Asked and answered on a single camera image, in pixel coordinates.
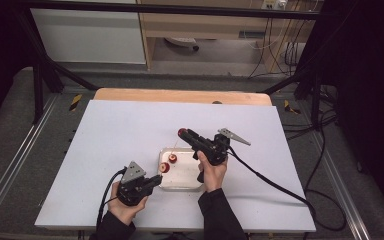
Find light wooden board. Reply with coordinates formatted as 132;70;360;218
93;87;273;107

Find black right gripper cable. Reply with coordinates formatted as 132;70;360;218
226;145;348;232

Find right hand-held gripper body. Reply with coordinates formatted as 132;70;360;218
191;127;252;184

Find dark curtain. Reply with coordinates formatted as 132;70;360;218
319;0;384;219
0;0;36;133

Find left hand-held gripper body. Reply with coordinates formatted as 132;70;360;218
116;161;155;207

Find aluminium floor rail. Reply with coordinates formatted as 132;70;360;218
307;132;372;240
0;94;60;222

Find grey chair base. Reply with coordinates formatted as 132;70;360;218
163;36;201;52

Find black floor cables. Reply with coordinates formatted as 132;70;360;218
281;85;340;142

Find black metal frame bar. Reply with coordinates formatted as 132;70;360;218
15;0;325;21

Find light wooden desk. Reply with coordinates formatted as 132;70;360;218
136;0;318;73

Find person's right hand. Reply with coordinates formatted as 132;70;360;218
196;150;229;194

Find person's left hand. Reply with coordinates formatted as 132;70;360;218
107;181;149;226

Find white cabinet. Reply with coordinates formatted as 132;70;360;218
29;7;147;65

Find black metal stand leg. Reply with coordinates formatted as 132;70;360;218
15;9;98;125
262;63;325;128

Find square white metal tray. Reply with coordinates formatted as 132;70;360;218
158;147;205;192

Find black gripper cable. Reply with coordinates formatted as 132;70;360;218
226;145;348;232
95;167;128;231

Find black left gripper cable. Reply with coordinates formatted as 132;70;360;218
95;167;128;231

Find hanging black cable bundle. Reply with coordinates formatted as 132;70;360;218
245;15;302;80

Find white power strip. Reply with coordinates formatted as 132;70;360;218
261;0;288;11

